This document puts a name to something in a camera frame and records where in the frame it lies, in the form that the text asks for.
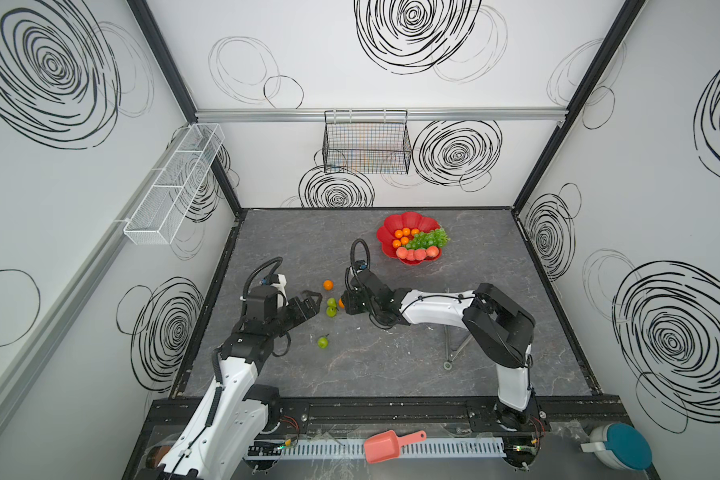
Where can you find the white wire shelf basket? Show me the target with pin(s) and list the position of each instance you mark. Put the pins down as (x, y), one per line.
(166, 204)

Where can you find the red flower-shaped fruit bowl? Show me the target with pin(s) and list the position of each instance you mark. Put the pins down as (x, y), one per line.
(385, 234)

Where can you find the pink plastic scoop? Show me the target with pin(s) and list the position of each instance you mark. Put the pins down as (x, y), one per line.
(388, 445)

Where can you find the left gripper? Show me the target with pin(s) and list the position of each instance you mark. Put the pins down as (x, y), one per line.
(299, 308)

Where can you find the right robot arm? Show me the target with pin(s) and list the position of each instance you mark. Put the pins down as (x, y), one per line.
(501, 328)

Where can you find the green fake grape bunch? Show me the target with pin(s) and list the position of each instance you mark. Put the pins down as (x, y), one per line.
(424, 240)

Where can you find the white slotted cable duct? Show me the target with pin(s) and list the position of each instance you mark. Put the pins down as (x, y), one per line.
(355, 449)

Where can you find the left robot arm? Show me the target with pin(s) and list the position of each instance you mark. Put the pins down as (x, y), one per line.
(235, 409)

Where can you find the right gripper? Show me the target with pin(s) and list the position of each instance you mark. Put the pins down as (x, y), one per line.
(353, 297)

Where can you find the brown bottle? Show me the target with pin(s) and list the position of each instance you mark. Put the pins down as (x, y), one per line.
(155, 455)

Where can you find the black wire basket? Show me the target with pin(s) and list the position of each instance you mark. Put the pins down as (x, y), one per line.
(366, 142)

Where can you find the teal and white container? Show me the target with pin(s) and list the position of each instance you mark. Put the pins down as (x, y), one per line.
(619, 446)

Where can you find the metal kitchen tongs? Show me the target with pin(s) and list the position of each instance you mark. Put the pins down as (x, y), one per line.
(451, 352)

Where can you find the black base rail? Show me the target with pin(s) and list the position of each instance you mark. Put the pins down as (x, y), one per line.
(479, 414)

